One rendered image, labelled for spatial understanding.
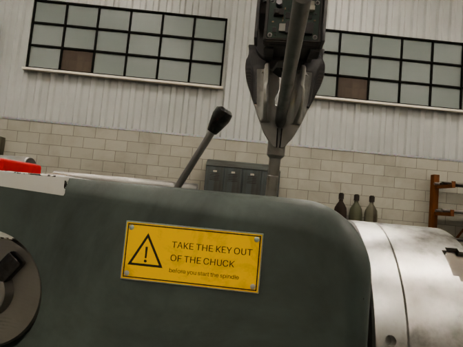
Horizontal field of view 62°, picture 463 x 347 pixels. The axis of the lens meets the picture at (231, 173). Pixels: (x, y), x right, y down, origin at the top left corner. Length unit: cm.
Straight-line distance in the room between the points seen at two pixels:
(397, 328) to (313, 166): 691
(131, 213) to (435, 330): 32
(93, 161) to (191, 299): 719
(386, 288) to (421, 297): 4
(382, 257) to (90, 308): 32
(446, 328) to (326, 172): 694
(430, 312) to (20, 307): 39
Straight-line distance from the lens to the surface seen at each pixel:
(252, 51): 47
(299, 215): 31
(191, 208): 31
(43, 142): 785
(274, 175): 47
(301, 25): 29
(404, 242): 52
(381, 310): 45
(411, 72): 837
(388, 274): 47
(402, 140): 803
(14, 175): 37
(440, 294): 48
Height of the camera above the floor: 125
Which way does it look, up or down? 4 degrees up
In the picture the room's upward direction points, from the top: 5 degrees clockwise
